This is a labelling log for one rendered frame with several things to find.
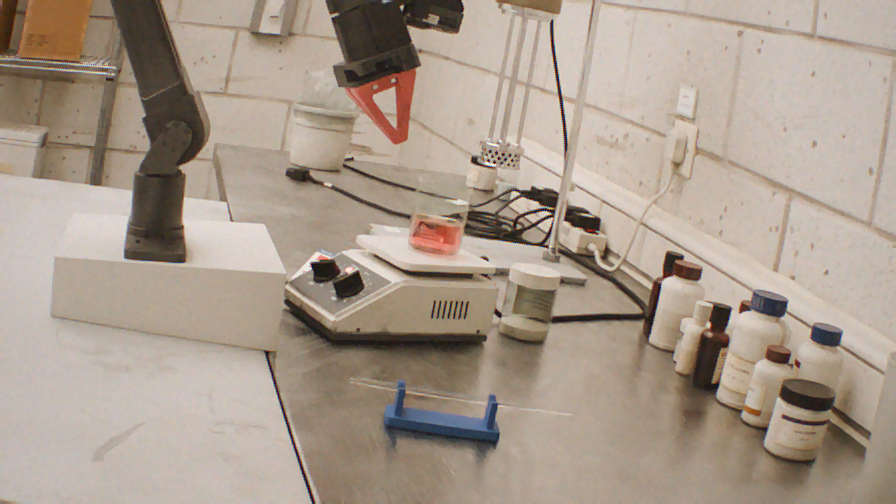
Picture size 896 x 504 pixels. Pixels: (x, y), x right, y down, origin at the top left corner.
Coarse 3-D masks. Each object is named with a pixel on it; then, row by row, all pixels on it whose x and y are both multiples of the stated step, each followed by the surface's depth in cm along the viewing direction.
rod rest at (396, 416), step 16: (400, 384) 102; (400, 400) 100; (384, 416) 102; (400, 416) 101; (416, 416) 102; (432, 416) 102; (448, 416) 103; (464, 416) 104; (432, 432) 101; (448, 432) 101; (464, 432) 101; (480, 432) 101; (496, 432) 101
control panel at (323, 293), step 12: (348, 264) 131; (360, 264) 130; (300, 276) 132; (312, 276) 131; (372, 276) 127; (300, 288) 129; (312, 288) 128; (324, 288) 127; (372, 288) 125; (324, 300) 125; (336, 300) 124; (348, 300) 124; (336, 312) 122
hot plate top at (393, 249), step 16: (368, 240) 132; (384, 240) 134; (400, 240) 136; (384, 256) 128; (400, 256) 127; (416, 256) 129; (432, 256) 130; (464, 256) 133; (448, 272) 128; (464, 272) 129; (480, 272) 130
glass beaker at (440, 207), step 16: (432, 176) 134; (416, 192) 131; (432, 192) 129; (448, 192) 129; (464, 192) 130; (416, 208) 130; (432, 208) 129; (448, 208) 129; (464, 208) 130; (416, 224) 130; (432, 224) 129; (448, 224) 130; (464, 224) 132; (416, 240) 130; (432, 240) 130; (448, 240) 130; (448, 256) 131
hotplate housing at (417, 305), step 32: (352, 256) 133; (288, 288) 131; (384, 288) 124; (416, 288) 126; (448, 288) 128; (480, 288) 130; (320, 320) 124; (352, 320) 122; (384, 320) 125; (416, 320) 127; (448, 320) 129; (480, 320) 131
